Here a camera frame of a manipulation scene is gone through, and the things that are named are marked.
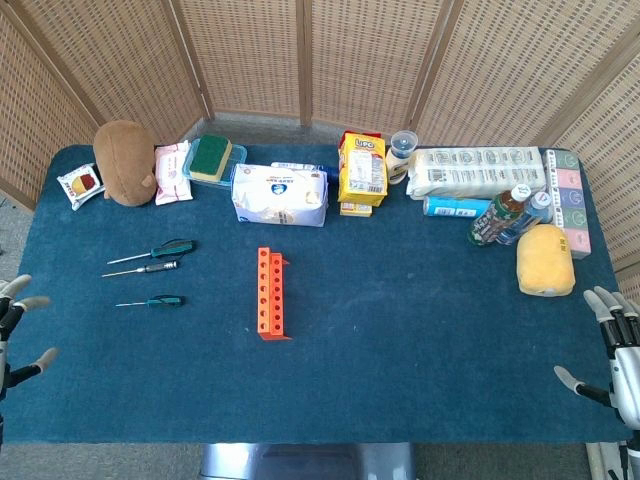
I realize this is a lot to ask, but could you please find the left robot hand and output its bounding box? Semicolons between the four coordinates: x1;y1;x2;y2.
0;273;60;401

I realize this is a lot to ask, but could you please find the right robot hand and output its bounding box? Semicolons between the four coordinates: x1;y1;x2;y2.
553;285;640;430

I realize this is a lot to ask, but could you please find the small green black screwdriver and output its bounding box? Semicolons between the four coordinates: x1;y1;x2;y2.
115;294;186;309

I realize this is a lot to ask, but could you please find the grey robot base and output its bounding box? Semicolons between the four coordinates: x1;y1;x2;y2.
199;442;417;480

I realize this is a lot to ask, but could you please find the silver black precision screwdriver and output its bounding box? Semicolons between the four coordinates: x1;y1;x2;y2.
101;260;179;279

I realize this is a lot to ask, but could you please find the large green black screwdriver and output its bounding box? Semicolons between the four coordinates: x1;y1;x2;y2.
106;239;197;266

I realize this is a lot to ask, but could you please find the orange test tube rack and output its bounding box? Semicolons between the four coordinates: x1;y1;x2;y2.
256;246;293;343

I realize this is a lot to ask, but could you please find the yellow bread plush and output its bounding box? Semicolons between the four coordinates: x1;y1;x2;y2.
515;223;577;298

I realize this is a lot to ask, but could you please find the white snack packet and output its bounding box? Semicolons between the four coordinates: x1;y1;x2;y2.
56;162;106;212

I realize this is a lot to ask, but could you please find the colourful tissue packet pack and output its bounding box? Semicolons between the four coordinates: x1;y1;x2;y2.
541;148;593;261

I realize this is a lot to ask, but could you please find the brown plush toy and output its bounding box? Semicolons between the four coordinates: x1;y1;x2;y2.
92;119;158;208

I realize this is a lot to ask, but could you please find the clear water bottle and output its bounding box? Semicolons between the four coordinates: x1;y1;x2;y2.
494;190;554;247

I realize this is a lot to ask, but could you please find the green tea bottle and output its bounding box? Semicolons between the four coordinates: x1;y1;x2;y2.
466;183;533;248

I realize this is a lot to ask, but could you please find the pink wet wipes packet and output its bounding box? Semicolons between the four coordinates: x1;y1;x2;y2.
153;140;194;207

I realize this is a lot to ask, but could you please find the blue table cloth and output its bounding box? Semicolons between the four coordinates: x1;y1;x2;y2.
0;143;632;446

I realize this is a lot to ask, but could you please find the light blue cylinder can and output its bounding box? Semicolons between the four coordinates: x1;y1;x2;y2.
422;194;494;221

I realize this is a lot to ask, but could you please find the green yellow sponge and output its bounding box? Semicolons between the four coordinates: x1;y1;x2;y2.
188;134;234;183

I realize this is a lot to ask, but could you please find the white paper towel pack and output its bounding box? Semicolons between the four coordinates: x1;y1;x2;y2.
405;145;548;202

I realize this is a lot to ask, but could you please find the clear plastic container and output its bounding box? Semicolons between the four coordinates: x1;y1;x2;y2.
181;141;249;191

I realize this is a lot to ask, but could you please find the white flour bag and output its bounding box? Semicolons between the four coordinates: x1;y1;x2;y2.
230;162;330;228

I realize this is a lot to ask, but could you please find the mayonnaise bottle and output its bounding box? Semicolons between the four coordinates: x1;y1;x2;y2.
385;129;419;187

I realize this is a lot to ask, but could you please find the small yellow box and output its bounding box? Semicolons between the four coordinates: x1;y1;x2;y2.
339;200;374;219

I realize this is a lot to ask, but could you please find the yellow biscuit bag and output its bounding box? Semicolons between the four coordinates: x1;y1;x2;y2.
337;130;389;208

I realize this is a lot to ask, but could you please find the woven folding screen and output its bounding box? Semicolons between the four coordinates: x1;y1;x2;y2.
0;0;640;301

